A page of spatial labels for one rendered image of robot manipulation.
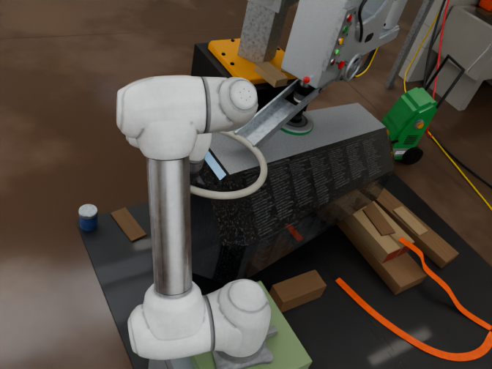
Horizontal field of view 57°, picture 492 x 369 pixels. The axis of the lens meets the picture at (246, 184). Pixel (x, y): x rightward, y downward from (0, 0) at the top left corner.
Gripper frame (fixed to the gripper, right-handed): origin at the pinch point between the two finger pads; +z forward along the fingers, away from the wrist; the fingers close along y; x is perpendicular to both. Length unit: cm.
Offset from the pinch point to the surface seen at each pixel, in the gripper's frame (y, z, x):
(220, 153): 38.9, -2.1, 2.4
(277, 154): 55, -4, -20
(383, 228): 114, 52, -90
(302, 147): 69, -5, -28
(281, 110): 70, -18, -12
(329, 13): 70, -69, -18
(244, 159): 41.8, -2.5, -8.9
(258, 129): 55, -12, -8
